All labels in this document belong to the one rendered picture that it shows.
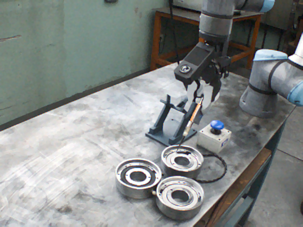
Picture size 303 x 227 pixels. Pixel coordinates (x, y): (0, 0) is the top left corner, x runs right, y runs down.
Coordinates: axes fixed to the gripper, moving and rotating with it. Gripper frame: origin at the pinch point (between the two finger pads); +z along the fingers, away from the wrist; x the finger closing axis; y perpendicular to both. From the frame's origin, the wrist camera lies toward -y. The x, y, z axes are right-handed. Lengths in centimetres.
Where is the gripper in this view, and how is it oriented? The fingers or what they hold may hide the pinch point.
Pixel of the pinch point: (197, 109)
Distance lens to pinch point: 77.6
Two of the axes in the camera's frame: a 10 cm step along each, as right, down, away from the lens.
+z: -0.9, 8.6, 5.0
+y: 6.5, -3.3, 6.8
